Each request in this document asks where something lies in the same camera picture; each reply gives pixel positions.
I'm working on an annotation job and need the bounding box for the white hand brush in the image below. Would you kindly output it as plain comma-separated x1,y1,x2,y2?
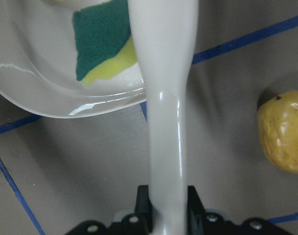
128,0,199,235

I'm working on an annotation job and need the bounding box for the green yellow sponge piece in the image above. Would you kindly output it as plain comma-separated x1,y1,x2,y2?
72,0,137,86

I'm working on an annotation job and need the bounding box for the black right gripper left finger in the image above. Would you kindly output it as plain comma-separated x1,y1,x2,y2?
68,185,153,235

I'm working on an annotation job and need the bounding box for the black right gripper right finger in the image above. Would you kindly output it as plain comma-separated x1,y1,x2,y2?
187,186,286,235

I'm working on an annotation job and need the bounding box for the yellow toy lemon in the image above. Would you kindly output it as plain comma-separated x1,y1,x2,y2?
257,90,298,174

